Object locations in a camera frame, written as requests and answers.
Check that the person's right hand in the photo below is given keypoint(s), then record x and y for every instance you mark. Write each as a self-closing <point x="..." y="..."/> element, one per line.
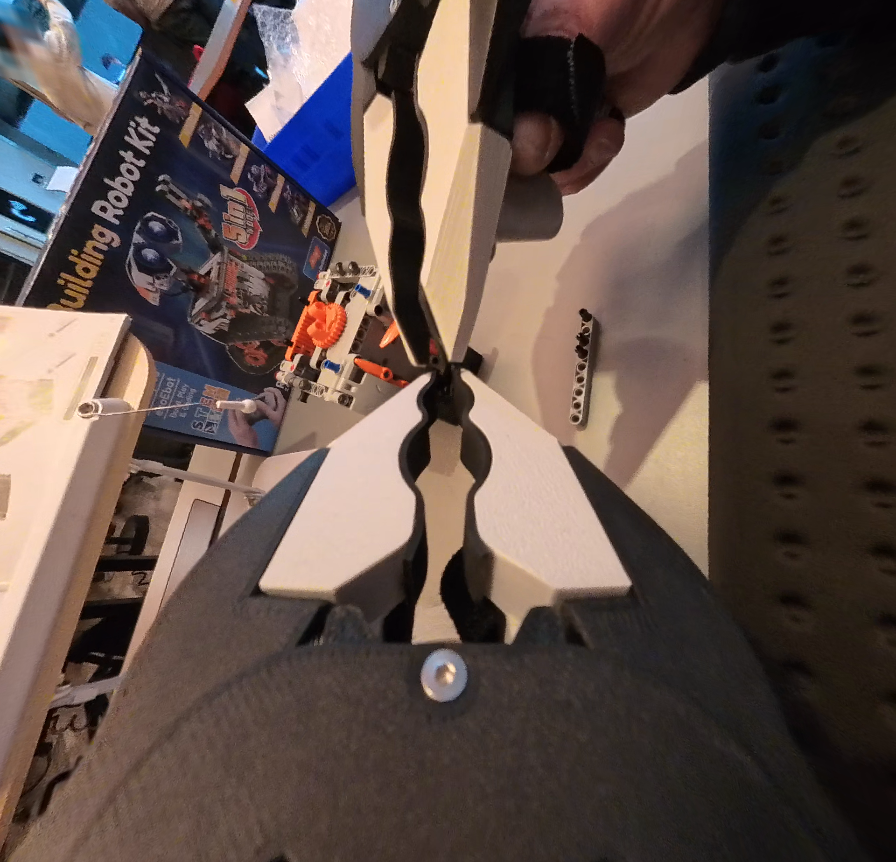
<point x="644" y="29"/>

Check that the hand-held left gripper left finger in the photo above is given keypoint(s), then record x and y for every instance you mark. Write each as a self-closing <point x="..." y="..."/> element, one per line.
<point x="336" y="526"/>

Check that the long office desk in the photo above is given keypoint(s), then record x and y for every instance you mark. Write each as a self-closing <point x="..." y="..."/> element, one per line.
<point x="224" y="36"/>

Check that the grey orange toy block model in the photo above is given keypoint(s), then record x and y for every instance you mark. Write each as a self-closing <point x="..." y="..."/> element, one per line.
<point x="336" y="351"/>

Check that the blue robot kit box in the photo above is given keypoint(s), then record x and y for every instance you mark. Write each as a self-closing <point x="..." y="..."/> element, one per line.
<point x="140" y="211"/>

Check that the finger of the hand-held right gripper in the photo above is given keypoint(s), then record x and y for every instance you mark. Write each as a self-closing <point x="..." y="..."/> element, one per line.
<point x="462" y="211"/>
<point x="376" y="176"/>

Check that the light grey holed beam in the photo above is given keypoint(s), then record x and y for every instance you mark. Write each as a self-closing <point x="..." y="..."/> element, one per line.
<point x="582" y="393"/>

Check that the person's right forearm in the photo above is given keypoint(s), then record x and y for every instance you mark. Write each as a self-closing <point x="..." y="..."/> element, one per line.
<point x="805" y="8"/>

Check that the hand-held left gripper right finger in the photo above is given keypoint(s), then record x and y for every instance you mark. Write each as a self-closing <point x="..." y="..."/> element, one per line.
<point x="553" y="526"/>

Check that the dark perforated pad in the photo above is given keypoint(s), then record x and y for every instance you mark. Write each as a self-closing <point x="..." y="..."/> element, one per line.
<point x="805" y="386"/>

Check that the printed task sheet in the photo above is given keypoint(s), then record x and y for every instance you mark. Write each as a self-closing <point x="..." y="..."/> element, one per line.
<point x="49" y="365"/>

